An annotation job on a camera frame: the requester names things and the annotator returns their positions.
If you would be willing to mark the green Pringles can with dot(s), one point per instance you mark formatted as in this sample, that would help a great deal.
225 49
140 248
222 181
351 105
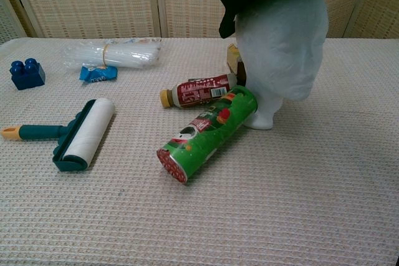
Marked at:
205 135

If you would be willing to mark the blue toy building block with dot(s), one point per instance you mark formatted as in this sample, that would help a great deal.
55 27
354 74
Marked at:
26 74

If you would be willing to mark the white foam mannequin head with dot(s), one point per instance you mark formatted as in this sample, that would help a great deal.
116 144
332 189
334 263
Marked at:
280 57

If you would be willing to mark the woven folding screen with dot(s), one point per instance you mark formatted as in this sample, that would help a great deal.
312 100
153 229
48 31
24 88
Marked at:
93 1

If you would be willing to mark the beige woven tablecloth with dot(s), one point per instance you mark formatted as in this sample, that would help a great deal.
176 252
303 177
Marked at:
199 210

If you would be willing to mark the blue snack wrapper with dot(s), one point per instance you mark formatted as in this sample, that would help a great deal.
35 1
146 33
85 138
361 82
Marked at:
98 73

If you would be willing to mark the teal lint roller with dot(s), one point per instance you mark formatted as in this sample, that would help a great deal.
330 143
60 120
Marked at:
84 132

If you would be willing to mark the bundle of clear plastic straws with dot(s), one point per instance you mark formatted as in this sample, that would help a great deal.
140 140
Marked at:
124 54

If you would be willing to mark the brown drink bottle red label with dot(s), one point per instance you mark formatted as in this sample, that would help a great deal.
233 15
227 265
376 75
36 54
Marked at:
199 91

